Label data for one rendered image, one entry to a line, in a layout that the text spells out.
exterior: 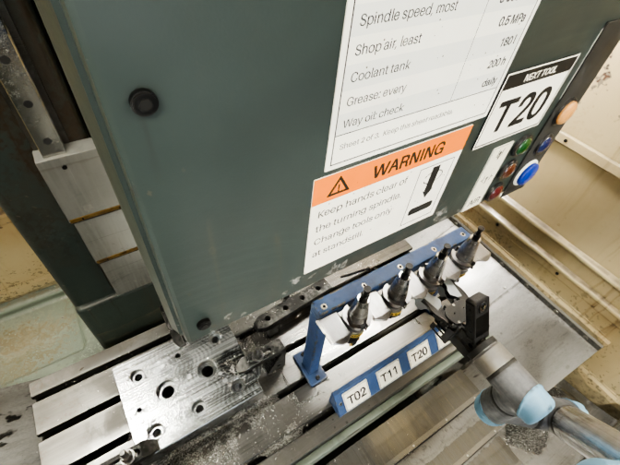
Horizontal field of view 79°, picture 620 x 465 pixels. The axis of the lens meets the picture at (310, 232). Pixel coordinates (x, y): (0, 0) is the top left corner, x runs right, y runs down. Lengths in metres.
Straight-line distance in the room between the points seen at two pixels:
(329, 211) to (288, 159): 0.07
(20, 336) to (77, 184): 0.90
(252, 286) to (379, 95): 0.17
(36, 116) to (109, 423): 0.71
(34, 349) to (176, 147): 1.54
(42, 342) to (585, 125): 1.85
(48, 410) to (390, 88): 1.11
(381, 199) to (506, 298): 1.25
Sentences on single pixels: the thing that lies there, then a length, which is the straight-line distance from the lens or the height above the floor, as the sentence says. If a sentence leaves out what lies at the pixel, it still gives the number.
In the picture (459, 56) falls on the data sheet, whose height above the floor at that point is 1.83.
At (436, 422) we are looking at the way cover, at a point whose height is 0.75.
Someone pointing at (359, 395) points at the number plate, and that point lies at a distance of 1.07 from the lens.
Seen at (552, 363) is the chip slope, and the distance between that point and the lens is 1.51.
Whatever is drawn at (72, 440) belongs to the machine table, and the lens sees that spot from 1.15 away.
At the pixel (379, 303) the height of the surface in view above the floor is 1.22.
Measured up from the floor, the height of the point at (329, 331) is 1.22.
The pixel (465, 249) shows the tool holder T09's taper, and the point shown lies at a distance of 0.97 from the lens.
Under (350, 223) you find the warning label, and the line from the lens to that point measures 0.31.
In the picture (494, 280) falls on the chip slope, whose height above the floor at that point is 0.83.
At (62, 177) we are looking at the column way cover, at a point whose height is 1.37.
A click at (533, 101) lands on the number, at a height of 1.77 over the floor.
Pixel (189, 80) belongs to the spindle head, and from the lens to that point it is 0.18.
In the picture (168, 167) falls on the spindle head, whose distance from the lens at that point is 0.20.
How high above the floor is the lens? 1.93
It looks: 48 degrees down
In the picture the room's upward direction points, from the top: 7 degrees clockwise
